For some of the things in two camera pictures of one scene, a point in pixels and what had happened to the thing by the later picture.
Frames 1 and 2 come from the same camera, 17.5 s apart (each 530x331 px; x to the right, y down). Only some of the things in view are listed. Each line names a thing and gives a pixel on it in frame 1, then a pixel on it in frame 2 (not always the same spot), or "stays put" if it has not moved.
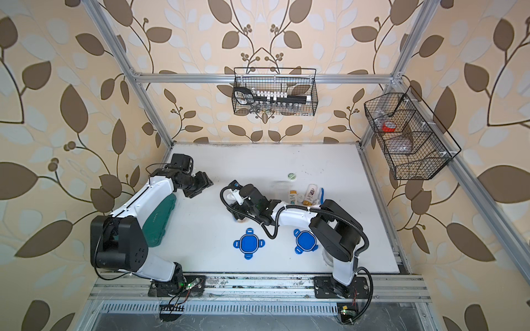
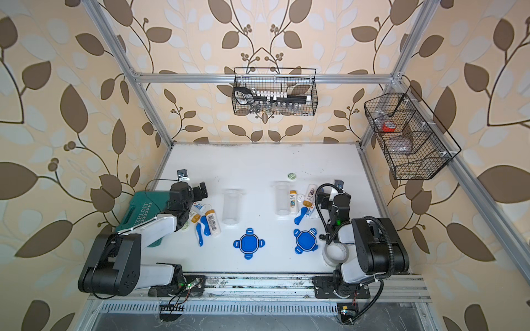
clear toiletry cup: [282, 190] stays put
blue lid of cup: [306, 241] stays put
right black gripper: [237, 211] to [325, 205]
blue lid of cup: [248, 243] stays put
